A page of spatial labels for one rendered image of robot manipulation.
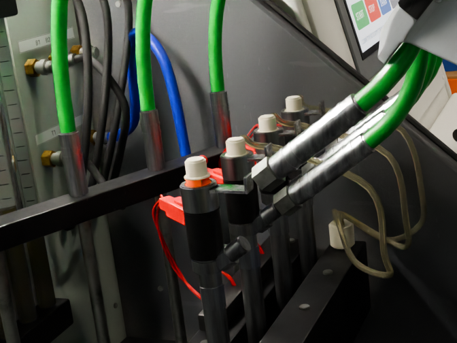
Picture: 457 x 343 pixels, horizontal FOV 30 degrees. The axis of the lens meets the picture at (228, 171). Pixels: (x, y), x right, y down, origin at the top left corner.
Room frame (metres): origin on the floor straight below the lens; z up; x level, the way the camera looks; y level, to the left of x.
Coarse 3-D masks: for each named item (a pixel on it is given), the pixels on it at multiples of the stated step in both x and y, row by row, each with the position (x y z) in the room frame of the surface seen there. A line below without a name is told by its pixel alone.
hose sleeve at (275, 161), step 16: (352, 96) 0.56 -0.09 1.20; (336, 112) 0.56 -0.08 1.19; (352, 112) 0.55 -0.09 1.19; (368, 112) 0.56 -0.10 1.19; (320, 128) 0.56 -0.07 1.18; (336, 128) 0.56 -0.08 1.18; (288, 144) 0.58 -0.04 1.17; (304, 144) 0.57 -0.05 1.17; (320, 144) 0.57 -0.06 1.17; (272, 160) 0.58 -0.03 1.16; (288, 160) 0.57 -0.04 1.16; (304, 160) 0.57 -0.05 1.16
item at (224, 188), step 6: (216, 186) 0.61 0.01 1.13; (222, 186) 0.60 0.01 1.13; (228, 186) 0.60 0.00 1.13; (234, 186) 0.60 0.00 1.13; (240, 186) 0.60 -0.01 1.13; (210, 192) 0.60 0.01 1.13; (216, 192) 0.60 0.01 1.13; (222, 192) 0.60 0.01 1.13; (228, 192) 0.60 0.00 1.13; (234, 192) 0.59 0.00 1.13; (240, 192) 0.59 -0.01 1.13; (246, 192) 0.59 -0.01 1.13
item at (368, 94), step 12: (408, 48) 0.54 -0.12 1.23; (420, 48) 0.54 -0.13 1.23; (396, 60) 0.54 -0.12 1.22; (408, 60) 0.54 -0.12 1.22; (384, 72) 0.55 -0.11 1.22; (396, 72) 0.54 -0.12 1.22; (372, 84) 0.55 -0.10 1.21; (384, 84) 0.55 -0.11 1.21; (360, 96) 0.56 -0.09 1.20; (372, 96) 0.55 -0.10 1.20; (384, 96) 0.55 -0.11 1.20
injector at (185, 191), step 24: (192, 192) 0.60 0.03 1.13; (192, 216) 0.60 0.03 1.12; (216, 216) 0.60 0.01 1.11; (192, 240) 0.60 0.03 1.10; (216, 240) 0.60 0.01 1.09; (240, 240) 0.60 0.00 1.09; (192, 264) 0.61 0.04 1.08; (216, 264) 0.60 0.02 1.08; (216, 288) 0.60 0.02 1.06; (216, 312) 0.60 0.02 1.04; (216, 336) 0.60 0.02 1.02
